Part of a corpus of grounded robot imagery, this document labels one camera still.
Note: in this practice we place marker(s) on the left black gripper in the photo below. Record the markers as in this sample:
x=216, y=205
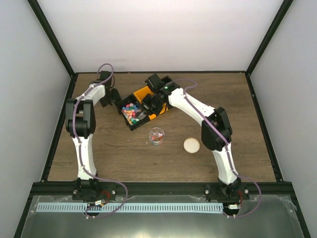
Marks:
x=116, y=97

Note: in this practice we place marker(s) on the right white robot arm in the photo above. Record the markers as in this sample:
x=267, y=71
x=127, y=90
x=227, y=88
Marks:
x=216, y=130

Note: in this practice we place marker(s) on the light blue slotted cable duct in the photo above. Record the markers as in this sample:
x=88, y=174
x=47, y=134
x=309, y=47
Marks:
x=209, y=208

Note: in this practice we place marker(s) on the yellow bin with lollipops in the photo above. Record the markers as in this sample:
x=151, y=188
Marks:
x=154, y=102

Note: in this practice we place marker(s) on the metal scoop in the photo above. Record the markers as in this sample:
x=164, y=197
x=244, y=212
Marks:
x=141, y=114

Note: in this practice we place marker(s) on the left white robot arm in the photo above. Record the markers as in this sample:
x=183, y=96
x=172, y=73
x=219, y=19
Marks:
x=80, y=120

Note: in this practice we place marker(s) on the round white jar lid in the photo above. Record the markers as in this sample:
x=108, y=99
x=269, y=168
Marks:
x=191, y=145

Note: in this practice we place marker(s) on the black bin with star candies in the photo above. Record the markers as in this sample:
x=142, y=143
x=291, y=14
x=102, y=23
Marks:
x=127, y=107

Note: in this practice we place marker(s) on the clear plastic jar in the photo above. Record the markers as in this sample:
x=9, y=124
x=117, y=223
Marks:
x=156, y=136

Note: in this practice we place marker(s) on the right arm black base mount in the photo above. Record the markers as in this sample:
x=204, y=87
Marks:
x=222, y=192

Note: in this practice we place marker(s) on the black bin with swirl lollipops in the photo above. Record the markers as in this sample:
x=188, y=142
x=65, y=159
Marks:
x=166, y=79

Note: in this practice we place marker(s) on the black aluminium frame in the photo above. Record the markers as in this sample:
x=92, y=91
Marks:
x=279, y=213

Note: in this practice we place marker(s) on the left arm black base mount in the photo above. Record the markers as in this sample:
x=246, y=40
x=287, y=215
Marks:
x=92, y=190

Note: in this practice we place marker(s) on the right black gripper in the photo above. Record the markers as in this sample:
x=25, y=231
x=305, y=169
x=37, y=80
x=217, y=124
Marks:
x=145, y=103

